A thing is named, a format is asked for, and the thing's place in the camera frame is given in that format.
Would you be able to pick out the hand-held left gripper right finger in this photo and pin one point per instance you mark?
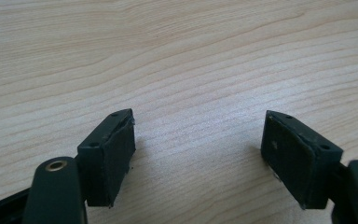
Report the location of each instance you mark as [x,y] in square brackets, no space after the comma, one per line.
[295,155]

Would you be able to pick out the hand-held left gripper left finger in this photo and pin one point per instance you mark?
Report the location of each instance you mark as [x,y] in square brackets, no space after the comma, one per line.
[105,158]

